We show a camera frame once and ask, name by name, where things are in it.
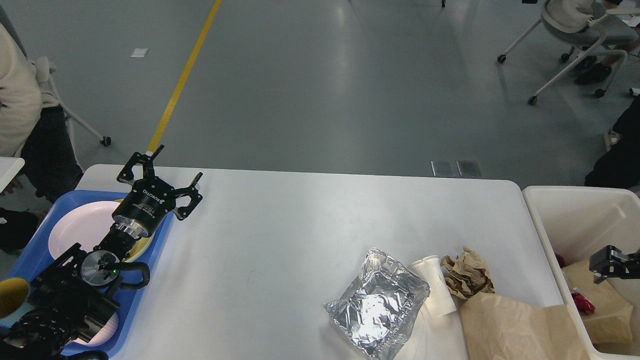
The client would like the large crumpled foil sheet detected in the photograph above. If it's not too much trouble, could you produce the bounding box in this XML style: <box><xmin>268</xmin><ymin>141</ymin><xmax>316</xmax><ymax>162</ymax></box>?
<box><xmin>323</xmin><ymin>247</ymin><xmax>431</xmax><ymax>360</ymax></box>

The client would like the white plastic bin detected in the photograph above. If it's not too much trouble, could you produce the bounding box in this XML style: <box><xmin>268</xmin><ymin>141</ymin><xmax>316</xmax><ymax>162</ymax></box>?
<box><xmin>522</xmin><ymin>186</ymin><xmax>640</xmax><ymax>360</ymax></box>

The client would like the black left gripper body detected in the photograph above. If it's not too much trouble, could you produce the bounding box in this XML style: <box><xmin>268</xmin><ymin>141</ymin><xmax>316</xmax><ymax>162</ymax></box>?
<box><xmin>110</xmin><ymin>185</ymin><xmax>176</xmax><ymax>239</ymax></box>

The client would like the person in black trousers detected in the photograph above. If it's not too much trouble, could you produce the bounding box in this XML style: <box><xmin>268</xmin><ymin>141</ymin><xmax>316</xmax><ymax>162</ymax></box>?
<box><xmin>583</xmin><ymin>96</ymin><xmax>640</xmax><ymax>189</ymax></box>

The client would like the brown paper bag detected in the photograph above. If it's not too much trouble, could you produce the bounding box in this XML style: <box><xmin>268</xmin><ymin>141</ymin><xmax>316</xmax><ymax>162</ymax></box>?
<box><xmin>459</xmin><ymin>292</ymin><xmax>590</xmax><ymax>360</ymax></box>

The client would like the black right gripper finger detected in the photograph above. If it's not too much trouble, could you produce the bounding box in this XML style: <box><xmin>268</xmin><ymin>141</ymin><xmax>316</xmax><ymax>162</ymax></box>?
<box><xmin>589</xmin><ymin>244</ymin><xmax>640</xmax><ymax>284</ymax></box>

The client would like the pink plate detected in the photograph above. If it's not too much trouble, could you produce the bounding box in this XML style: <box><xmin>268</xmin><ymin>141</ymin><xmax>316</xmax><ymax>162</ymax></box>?
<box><xmin>48</xmin><ymin>201</ymin><xmax>120</xmax><ymax>259</ymax></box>

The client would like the brown paper ball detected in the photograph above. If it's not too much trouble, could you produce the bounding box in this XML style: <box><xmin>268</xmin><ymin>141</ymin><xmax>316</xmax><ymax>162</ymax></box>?
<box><xmin>439</xmin><ymin>246</ymin><xmax>496</xmax><ymax>300</ymax></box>

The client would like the pink ribbed mug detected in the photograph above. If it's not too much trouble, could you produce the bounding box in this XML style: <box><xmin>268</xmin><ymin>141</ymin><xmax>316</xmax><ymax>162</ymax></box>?
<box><xmin>72</xmin><ymin>313</ymin><xmax>119</xmax><ymax>347</ymax></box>

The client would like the yellow plate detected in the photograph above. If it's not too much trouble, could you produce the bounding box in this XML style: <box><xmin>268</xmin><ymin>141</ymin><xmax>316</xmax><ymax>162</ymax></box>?
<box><xmin>112</xmin><ymin>197</ymin><xmax>157</xmax><ymax>263</ymax></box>

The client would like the brown bag inside bin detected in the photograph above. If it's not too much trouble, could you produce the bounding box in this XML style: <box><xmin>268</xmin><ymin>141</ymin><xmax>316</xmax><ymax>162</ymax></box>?
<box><xmin>562</xmin><ymin>260</ymin><xmax>634</xmax><ymax>355</ymax></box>

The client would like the person in cream sweater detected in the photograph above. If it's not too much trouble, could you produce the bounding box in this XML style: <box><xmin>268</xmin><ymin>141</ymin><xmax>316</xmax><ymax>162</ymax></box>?
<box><xmin>0</xmin><ymin>5</ymin><xmax>85</xmax><ymax>251</ymax></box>

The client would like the white rolling office chair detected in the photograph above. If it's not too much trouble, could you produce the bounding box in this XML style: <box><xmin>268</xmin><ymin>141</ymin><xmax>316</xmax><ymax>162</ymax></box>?
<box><xmin>497</xmin><ymin>0</ymin><xmax>639</xmax><ymax>105</ymax></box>

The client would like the white paper cup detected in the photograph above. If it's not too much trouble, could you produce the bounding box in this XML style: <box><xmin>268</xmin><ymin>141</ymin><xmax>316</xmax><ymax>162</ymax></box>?
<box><xmin>409</xmin><ymin>255</ymin><xmax>457</xmax><ymax>318</ymax></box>

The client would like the teal mug yellow inside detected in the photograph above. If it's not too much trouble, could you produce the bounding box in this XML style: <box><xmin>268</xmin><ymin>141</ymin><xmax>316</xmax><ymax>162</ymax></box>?
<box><xmin>0</xmin><ymin>277</ymin><xmax>34</xmax><ymax>328</ymax></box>

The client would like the white chair frame left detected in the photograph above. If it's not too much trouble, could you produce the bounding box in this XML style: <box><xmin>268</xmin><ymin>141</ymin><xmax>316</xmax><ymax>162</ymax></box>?
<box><xmin>35</xmin><ymin>55</ymin><xmax>113</xmax><ymax>166</ymax></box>

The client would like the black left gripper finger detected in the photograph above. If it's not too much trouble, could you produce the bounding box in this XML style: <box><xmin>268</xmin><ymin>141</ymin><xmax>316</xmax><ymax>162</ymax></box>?
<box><xmin>116</xmin><ymin>145</ymin><xmax>166</xmax><ymax>192</ymax></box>
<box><xmin>170</xmin><ymin>172</ymin><xmax>204</xmax><ymax>221</ymax></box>

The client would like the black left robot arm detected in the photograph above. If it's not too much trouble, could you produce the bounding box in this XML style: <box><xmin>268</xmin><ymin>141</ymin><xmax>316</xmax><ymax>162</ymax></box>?
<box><xmin>1</xmin><ymin>145</ymin><xmax>202</xmax><ymax>360</ymax></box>

